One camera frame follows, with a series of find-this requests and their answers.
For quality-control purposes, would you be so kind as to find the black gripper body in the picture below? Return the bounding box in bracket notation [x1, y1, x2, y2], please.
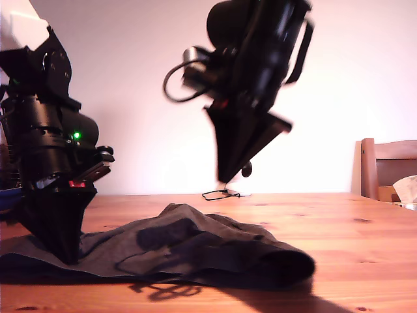
[19, 135, 98, 194]

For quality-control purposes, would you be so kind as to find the dark grey underwear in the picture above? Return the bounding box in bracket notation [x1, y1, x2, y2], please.
[0, 202, 316, 291]

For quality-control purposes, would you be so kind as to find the blue box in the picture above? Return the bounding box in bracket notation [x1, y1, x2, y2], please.
[0, 189, 21, 211]

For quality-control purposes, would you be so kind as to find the brown wooden chair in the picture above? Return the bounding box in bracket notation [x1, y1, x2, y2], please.
[351, 138, 417, 203]

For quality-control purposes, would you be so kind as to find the brown cardboard box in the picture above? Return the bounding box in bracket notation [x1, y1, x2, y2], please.
[379, 185, 401, 203]

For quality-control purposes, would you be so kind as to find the white tissue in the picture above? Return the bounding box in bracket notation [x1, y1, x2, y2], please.
[392, 175, 417, 205]

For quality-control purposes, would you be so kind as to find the patterned tissue box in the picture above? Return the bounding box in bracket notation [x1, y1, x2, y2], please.
[387, 201, 417, 212]

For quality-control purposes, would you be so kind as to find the white round security camera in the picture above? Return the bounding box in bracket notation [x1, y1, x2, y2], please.
[224, 161, 255, 197]

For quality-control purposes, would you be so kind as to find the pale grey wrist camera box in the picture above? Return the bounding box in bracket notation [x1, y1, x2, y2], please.
[73, 145, 115, 183]
[180, 46, 218, 91]

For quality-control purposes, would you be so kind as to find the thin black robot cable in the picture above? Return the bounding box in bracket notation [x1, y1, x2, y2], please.
[162, 61, 212, 104]

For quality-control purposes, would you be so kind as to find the thick braided black cable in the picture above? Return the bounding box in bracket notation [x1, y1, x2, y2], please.
[286, 16, 315, 86]

